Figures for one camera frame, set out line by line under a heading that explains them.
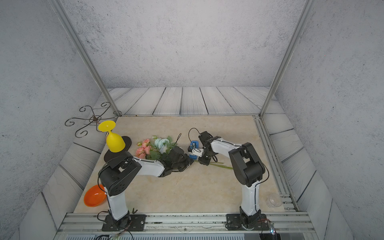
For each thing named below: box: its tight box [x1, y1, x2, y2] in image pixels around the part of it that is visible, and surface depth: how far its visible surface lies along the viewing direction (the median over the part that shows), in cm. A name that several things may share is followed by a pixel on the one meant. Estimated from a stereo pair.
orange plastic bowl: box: [84, 184, 107, 207], surface depth 80 cm
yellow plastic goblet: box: [98, 120, 126, 153], surface depth 77 cm
